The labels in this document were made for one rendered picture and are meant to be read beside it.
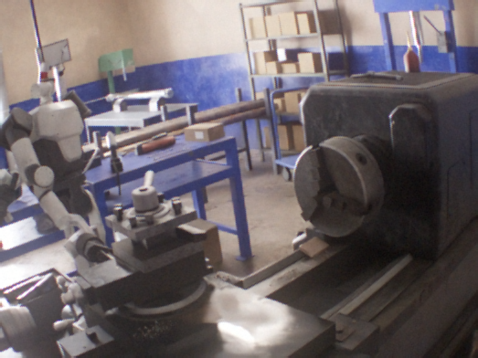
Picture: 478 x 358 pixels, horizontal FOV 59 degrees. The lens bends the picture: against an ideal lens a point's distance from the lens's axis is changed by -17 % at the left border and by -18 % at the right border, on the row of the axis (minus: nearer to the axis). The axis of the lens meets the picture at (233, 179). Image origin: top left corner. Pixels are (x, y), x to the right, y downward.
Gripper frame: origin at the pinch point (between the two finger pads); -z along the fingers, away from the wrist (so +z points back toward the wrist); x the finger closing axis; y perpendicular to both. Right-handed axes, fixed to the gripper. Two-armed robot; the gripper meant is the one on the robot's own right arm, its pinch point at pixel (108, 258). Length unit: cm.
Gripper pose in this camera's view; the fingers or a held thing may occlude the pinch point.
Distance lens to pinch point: 152.8
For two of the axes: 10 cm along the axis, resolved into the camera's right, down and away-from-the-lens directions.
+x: -7.0, -2.8, -6.5
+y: 2.9, -9.5, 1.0
